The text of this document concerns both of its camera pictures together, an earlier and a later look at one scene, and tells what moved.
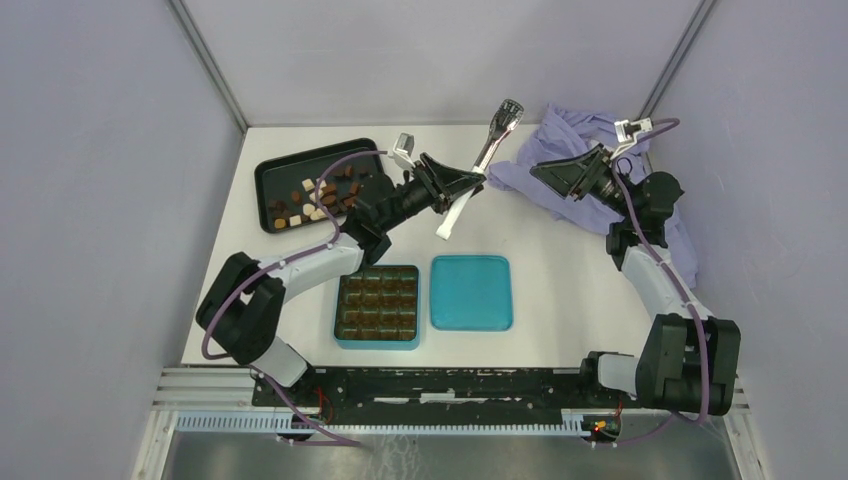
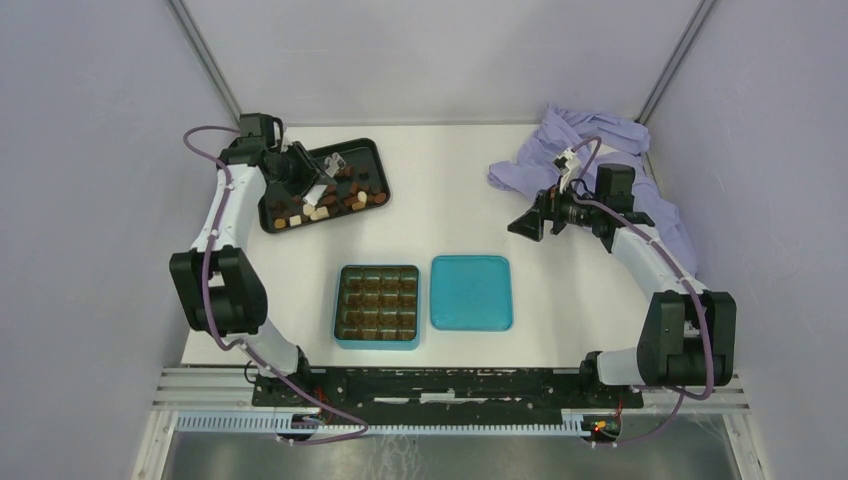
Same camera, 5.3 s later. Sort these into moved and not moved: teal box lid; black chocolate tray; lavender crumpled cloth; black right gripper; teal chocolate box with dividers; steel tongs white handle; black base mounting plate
Moved: steel tongs white handle; black right gripper
Not moved: lavender crumpled cloth; teal chocolate box with dividers; teal box lid; black base mounting plate; black chocolate tray
